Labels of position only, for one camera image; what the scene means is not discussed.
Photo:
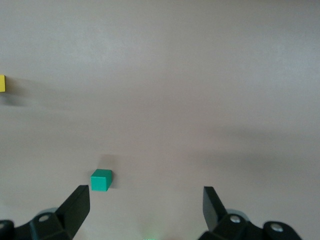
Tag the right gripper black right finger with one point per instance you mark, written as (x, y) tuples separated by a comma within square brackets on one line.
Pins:
[(225, 227)]

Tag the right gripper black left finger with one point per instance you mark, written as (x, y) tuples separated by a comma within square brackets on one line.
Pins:
[(67, 217)]

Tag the green cube block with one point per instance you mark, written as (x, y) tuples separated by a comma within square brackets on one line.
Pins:
[(100, 181)]

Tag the yellow cube block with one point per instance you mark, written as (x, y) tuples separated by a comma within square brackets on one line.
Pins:
[(2, 83)]

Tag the brown table cover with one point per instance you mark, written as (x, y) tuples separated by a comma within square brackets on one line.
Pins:
[(160, 75)]

